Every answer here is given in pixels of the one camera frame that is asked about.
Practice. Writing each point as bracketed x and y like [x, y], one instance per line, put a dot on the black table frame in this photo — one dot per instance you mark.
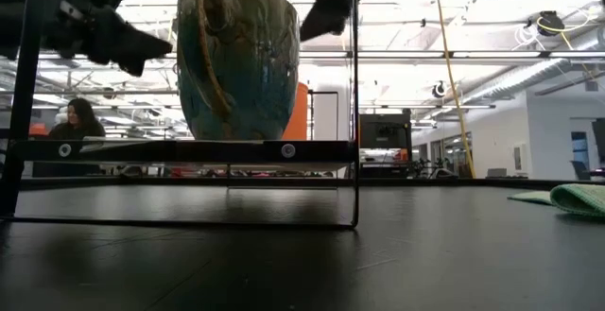
[520, 183]

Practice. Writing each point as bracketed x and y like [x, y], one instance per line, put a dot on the brown teal ceramic mug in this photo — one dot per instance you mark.
[246, 65]

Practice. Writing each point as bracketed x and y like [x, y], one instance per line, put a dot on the person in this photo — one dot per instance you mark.
[80, 117]

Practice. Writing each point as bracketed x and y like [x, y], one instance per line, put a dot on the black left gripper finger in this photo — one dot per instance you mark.
[127, 65]
[127, 41]

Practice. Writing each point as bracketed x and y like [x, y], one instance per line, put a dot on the black framed white panel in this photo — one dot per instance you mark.
[325, 117]

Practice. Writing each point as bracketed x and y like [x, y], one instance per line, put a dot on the wooden shelf with black frame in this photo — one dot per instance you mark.
[189, 151]

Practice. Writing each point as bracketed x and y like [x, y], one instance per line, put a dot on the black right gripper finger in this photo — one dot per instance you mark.
[328, 13]

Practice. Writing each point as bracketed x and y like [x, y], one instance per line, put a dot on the green microfibre cloth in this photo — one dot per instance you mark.
[576, 200]

